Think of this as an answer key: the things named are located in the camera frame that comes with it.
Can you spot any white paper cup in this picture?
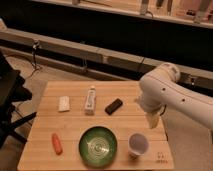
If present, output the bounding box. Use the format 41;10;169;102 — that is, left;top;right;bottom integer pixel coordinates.
128;133;149;159

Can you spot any white tube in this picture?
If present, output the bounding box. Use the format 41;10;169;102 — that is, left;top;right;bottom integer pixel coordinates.
84;86;96;115

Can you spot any black hanging cable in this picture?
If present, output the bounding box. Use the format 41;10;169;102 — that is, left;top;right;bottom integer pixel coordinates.
31;40;43;72

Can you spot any green ceramic bowl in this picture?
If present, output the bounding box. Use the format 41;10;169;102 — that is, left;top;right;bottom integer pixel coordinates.
78;126;118;168

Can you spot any white rectangular block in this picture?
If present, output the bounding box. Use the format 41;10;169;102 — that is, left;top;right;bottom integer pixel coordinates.
58;96;70;112

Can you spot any black rectangular block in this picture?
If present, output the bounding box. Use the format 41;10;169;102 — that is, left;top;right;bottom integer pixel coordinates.
105;99;123;115

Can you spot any orange carrot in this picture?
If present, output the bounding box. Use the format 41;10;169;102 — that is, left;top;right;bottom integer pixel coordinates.
52;133;63;155

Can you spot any black office chair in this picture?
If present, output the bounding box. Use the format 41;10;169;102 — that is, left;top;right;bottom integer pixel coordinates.
0;51;36;148

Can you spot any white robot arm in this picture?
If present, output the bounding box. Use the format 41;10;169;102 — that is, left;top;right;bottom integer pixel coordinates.
138;63;213;131

